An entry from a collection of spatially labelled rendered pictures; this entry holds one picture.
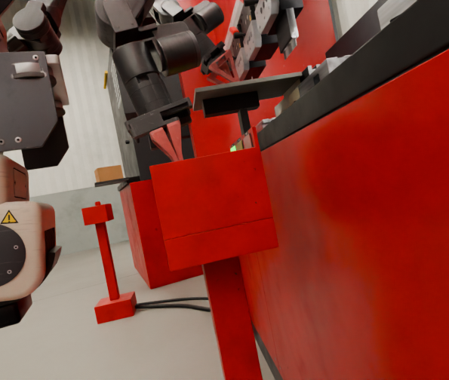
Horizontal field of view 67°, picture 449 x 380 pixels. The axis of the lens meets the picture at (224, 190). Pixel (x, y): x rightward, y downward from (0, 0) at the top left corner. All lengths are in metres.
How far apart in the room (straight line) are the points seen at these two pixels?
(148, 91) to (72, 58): 8.02
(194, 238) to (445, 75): 0.34
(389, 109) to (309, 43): 1.68
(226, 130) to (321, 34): 0.73
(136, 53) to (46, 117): 0.20
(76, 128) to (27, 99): 7.41
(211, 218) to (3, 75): 0.41
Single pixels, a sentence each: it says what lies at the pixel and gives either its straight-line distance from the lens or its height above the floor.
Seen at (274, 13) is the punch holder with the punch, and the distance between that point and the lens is 1.00.
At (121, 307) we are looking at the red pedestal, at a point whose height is 0.08.
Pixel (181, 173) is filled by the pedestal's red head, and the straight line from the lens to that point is 0.48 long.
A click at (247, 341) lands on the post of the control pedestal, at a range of 0.61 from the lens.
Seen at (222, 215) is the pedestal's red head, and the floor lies 0.72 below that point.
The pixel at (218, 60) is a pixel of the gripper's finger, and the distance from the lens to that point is 0.90.
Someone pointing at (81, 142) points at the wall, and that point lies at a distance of 8.00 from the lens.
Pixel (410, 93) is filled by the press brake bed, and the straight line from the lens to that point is 0.34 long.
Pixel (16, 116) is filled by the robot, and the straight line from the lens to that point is 0.66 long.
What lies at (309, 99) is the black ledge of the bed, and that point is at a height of 0.86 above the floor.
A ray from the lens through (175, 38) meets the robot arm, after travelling 0.57.
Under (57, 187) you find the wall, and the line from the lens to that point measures 7.91.
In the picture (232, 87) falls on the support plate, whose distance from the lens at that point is 0.85.
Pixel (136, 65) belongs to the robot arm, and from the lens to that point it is 0.54.
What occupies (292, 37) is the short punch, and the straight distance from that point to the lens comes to 0.96.
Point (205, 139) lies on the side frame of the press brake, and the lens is 1.76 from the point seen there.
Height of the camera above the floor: 0.76
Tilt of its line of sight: 1 degrees down
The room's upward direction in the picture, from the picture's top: 11 degrees counter-clockwise
